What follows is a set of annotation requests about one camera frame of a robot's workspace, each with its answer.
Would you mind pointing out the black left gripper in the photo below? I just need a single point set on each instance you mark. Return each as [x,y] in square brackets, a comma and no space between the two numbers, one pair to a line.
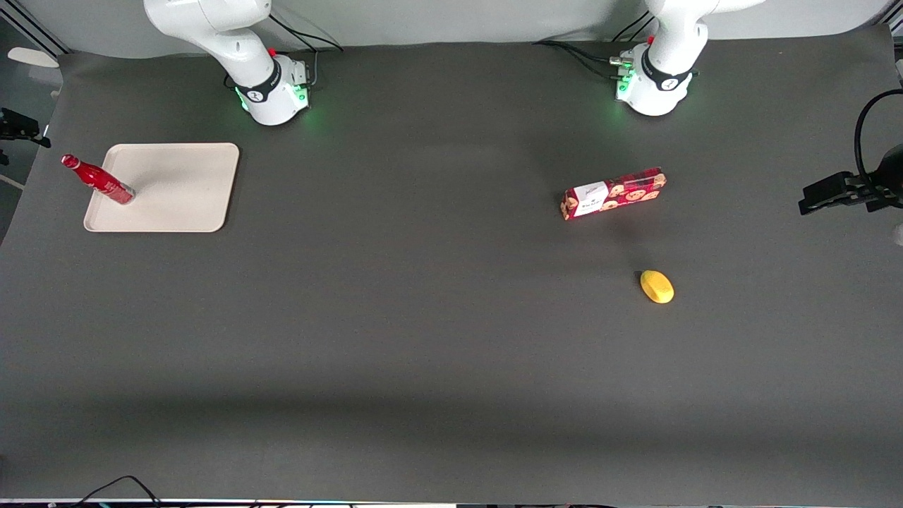
[890,169]

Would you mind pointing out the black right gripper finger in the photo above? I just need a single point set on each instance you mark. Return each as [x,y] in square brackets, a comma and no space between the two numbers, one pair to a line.
[41,140]
[17,123]

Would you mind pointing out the red coke bottle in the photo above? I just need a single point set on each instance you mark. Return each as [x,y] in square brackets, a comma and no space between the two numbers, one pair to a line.
[102,181]

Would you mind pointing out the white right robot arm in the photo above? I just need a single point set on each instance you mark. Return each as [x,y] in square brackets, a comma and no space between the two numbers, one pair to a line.
[261,77]

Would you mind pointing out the beige plastic tray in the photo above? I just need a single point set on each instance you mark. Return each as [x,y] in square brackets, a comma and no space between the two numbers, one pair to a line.
[176,190]

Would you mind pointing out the white oval object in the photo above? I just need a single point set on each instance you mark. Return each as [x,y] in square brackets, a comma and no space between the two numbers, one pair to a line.
[32,57]

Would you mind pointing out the yellow lemon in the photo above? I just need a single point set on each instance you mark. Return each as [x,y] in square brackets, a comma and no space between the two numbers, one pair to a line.
[657,287]

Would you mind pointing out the red cookie box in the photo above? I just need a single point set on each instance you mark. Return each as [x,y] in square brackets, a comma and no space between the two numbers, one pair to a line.
[614,194]

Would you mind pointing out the dark grey table mat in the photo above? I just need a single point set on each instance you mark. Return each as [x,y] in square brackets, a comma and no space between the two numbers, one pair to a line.
[451,367]

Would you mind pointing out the black metal frame strut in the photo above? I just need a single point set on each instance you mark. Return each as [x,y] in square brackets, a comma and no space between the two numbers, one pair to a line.
[35,27]

